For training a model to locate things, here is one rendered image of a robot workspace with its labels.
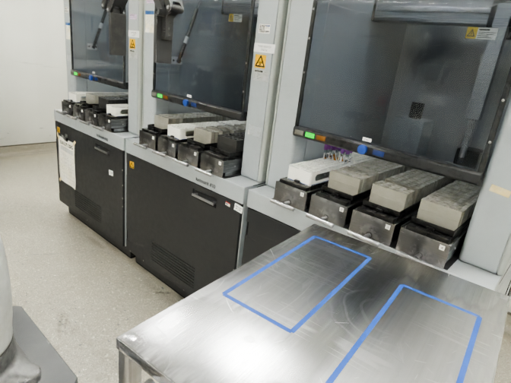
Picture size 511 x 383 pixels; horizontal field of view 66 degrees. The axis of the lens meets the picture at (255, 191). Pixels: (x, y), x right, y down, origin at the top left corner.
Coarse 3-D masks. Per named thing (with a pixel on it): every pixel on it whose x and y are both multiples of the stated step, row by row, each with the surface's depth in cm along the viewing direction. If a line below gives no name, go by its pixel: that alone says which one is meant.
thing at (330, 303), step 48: (288, 240) 91; (336, 240) 94; (240, 288) 70; (288, 288) 72; (336, 288) 74; (384, 288) 76; (432, 288) 78; (480, 288) 80; (144, 336) 56; (192, 336) 57; (240, 336) 59; (288, 336) 60; (336, 336) 61; (384, 336) 62; (432, 336) 64; (480, 336) 65
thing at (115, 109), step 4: (108, 104) 213; (112, 104) 215; (116, 104) 217; (120, 104) 218; (124, 104) 219; (128, 104) 221; (108, 108) 212; (112, 108) 209; (116, 108) 208; (120, 108) 209; (124, 108) 211; (128, 108) 213; (108, 112) 213; (112, 112) 210; (116, 112) 209; (120, 112) 210; (124, 112) 222; (128, 112) 224
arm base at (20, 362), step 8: (16, 344) 65; (8, 352) 60; (16, 352) 63; (0, 360) 58; (8, 360) 60; (16, 360) 62; (24, 360) 62; (0, 368) 58; (8, 368) 60; (16, 368) 60; (24, 368) 61; (32, 368) 61; (0, 376) 58; (8, 376) 59; (16, 376) 59; (24, 376) 60; (32, 376) 60; (40, 376) 62
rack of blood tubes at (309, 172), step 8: (312, 160) 147; (320, 160) 148; (328, 160) 149; (336, 160) 151; (296, 168) 135; (304, 168) 136; (312, 168) 136; (320, 168) 138; (328, 168) 139; (336, 168) 143; (288, 176) 138; (296, 176) 136; (304, 176) 134; (312, 176) 132; (320, 176) 148; (328, 176) 148; (312, 184) 134
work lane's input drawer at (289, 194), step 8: (280, 184) 136; (288, 184) 135; (296, 184) 133; (320, 184) 136; (280, 192) 137; (288, 192) 135; (296, 192) 132; (304, 192) 130; (312, 192) 132; (272, 200) 134; (280, 200) 138; (288, 200) 135; (296, 200) 133; (304, 200) 131; (288, 208) 130; (304, 208) 131
